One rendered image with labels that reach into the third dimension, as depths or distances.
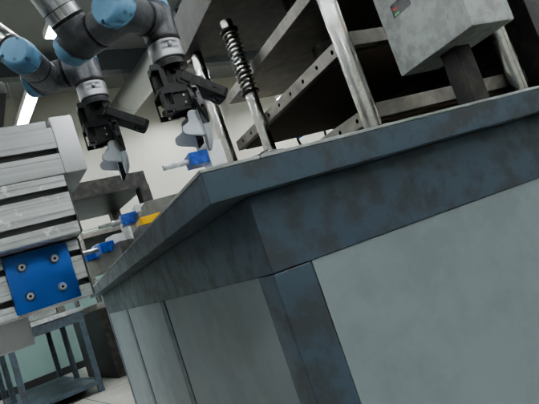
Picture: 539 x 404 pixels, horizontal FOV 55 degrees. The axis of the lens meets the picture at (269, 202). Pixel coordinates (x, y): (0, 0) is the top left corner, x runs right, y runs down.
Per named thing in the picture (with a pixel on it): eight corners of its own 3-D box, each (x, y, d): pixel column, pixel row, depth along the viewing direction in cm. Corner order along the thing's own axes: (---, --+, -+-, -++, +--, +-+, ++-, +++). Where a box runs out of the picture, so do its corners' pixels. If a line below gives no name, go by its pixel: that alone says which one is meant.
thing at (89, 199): (126, 378, 505) (65, 179, 524) (88, 376, 630) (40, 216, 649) (208, 342, 558) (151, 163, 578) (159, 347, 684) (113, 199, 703)
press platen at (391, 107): (374, 118, 165) (369, 103, 166) (254, 196, 264) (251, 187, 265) (528, 81, 196) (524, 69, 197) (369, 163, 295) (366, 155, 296)
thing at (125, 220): (102, 236, 125) (95, 215, 126) (100, 240, 130) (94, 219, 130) (154, 221, 131) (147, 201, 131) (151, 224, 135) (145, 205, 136)
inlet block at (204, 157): (169, 177, 105) (160, 152, 105) (164, 183, 109) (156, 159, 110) (228, 162, 110) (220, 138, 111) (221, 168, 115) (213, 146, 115)
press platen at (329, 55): (347, 46, 167) (342, 32, 168) (238, 151, 267) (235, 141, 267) (504, 21, 198) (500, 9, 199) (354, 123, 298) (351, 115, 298)
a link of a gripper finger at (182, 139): (179, 163, 115) (168, 123, 114) (204, 158, 117) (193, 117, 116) (183, 163, 112) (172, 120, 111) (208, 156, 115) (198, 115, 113)
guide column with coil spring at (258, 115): (318, 297, 221) (221, 18, 233) (313, 298, 225) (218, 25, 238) (329, 293, 223) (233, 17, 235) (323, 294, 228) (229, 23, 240)
